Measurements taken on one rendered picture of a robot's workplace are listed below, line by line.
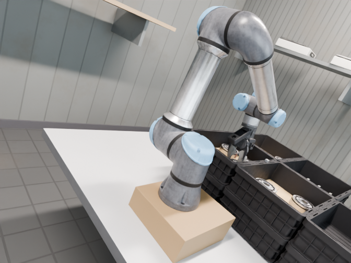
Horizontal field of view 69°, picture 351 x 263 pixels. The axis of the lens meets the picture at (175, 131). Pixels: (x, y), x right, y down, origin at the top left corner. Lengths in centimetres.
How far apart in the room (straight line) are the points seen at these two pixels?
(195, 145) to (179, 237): 27
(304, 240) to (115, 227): 61
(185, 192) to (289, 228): 38
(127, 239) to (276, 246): 52
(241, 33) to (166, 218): 59
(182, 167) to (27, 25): 195
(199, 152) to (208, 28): 39
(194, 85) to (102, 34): 192
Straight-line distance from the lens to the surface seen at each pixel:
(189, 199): 87
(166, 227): 83
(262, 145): 188
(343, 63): 268
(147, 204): 88
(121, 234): 86
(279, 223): 102
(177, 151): 84
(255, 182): 102
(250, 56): 84
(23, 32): 250
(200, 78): 87
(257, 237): 108
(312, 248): 100
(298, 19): 352
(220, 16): 88
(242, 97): 113
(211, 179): 113
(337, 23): 336
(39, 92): 268
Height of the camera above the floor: 129
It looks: 19 degrees down
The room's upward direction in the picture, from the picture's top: 23 degrees clockwise
